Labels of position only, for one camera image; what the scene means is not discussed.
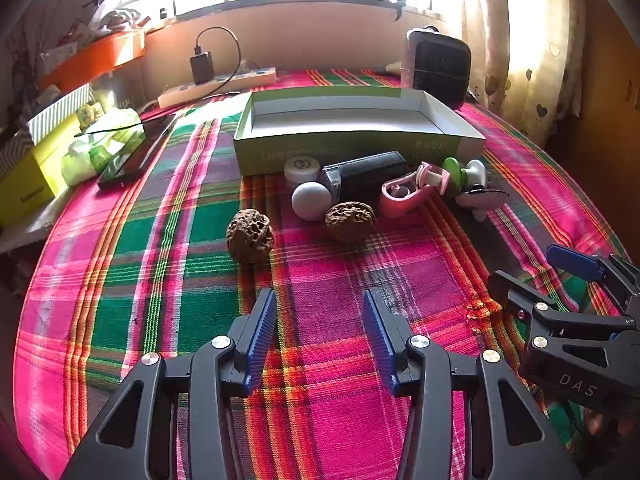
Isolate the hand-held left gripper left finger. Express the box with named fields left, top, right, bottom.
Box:
left=60, top=287, right=278, bottom=480

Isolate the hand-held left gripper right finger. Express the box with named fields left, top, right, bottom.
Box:
left=362, top=287, right=583, bottom=480

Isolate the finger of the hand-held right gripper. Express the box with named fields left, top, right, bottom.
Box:
left=487, top=270, right=636, bottom=333
left=546, top=244, right=640, bottom=311

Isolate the black and white round device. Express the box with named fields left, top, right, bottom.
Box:
left=455, top=187, right=508, bottom=223

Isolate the deeply pitted brown walnut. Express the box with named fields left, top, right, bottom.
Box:
left=226, top=208, right=275, bottom=264

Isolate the green and white spool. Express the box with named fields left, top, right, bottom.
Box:
left=440, top=156, right=488, bottom=198

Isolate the pink case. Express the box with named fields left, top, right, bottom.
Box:
left=379, top=180, right=428, bottom=219

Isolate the white ball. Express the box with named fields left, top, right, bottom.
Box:
left=291, top=181, right=333, bottom=221

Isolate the black flashlight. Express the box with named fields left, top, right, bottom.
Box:
left=321, top=151, right=408, bottom=204

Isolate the green and white cardboard box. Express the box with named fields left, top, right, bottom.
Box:
left=233, top=86, right=487, bottom=177

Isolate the person's right hand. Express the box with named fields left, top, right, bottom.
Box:
left=582, top=409, right=640, bottom=440

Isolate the pink and green plaid tablecloth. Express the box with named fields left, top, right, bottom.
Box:
left=12, top=65, right=631, bottom=480

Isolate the cream heart print curtain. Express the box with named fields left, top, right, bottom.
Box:
left=460, top=0, right=588, bottom=146

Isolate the grey fan heater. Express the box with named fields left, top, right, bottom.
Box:
left=400, top=26, right=473, bottom=111

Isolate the green plastic bottle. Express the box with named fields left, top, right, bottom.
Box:
left=61, top=108, right=146, bottom=187

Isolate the white power strip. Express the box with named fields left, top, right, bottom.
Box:
left=158, top=66, right=277, bottom=109

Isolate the black charger adapter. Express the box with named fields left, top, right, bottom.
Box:
left=190, top=51, right=214, bottom=86

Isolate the yellow-green cardboard box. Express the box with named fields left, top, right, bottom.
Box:
left=0, top=110, right=108, bottom=228

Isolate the striped gift box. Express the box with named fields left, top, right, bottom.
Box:
left=0, top=82, right=96, bottom=178

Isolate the orange tray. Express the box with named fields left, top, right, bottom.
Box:
left=40, top=30, right=147, bottom=93

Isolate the white plastic bag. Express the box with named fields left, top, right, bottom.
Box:
left=82, top=0, right=151, bottom=36

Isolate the dried twig decoration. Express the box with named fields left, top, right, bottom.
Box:
left=10, top=10, right=51, bottom=91

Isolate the thin black cable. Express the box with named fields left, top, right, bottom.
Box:
left=75, top=119, right=176, bottom=139

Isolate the black charger cable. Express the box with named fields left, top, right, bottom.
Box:
left=196, top=27, right=242, bottom=86

